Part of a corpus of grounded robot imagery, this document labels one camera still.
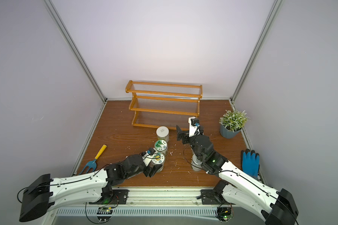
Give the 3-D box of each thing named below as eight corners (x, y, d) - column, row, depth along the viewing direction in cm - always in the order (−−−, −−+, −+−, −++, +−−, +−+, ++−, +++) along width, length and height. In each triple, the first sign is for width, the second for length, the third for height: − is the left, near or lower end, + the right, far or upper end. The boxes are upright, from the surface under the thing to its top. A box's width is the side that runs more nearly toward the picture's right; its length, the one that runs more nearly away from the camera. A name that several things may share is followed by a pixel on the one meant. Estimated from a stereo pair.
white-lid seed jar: (157, 144, 95) (155, 137, 88) (158, 132, 100) (156, 125, 93) (169, 144, 94) (168, 137, 87) (169, 132, 100) (168, 125, 93)
